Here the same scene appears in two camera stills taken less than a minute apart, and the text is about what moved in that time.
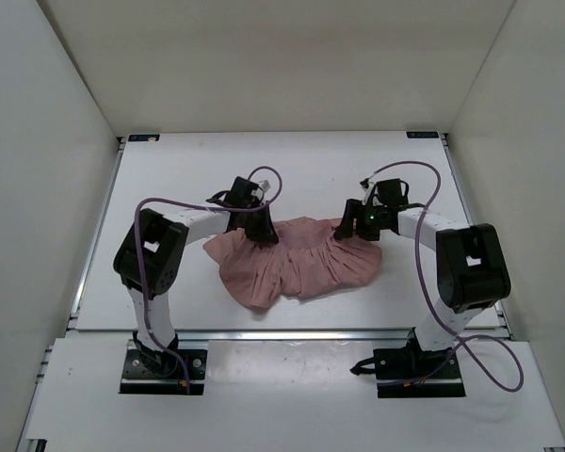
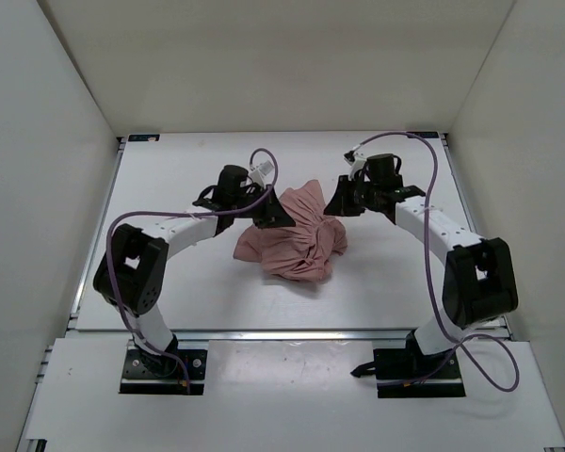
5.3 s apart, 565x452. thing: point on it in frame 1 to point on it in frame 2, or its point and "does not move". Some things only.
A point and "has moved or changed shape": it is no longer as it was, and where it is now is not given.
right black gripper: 354,210 to 339,205
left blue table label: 137,137 does not move
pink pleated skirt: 308,260 has moved or changed shape
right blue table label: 423,135 does not move
